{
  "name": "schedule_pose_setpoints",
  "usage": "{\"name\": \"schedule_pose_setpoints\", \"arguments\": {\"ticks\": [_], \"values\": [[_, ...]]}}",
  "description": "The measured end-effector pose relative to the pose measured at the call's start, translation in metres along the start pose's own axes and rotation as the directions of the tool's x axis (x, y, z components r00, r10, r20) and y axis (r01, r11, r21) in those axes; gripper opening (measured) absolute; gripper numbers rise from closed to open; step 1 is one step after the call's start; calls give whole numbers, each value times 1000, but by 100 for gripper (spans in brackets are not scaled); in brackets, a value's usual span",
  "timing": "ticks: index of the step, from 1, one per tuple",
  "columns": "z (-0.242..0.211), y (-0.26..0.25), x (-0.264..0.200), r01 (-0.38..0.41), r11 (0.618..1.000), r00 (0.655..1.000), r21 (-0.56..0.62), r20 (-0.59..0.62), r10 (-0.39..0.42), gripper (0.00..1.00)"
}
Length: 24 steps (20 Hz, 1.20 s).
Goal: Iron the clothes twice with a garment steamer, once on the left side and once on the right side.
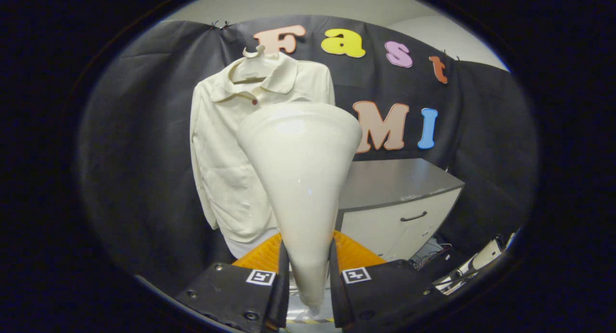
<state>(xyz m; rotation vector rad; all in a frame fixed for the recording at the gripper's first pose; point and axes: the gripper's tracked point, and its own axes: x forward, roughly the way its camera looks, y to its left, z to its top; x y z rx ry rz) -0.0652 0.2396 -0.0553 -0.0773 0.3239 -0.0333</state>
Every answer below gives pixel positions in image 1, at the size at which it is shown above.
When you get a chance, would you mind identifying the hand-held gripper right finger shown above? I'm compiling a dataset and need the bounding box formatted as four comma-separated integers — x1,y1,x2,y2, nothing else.
330,231,448,329

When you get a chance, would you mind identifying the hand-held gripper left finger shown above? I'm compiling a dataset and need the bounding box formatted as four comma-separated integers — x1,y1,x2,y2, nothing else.
174,232,291,333

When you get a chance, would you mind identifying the cream button-up shirt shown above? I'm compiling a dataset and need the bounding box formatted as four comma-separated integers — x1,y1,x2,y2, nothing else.
190,51,336,259

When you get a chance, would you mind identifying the white cabinet with grey top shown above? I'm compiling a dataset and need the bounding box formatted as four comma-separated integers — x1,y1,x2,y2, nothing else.
334,158,465,262

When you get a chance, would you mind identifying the white plastic hanger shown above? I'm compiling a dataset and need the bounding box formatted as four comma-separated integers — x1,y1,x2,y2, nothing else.
231,44,280,83

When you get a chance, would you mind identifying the tangle of cables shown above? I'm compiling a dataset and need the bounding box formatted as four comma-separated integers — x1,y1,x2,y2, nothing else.
409,244,453,271

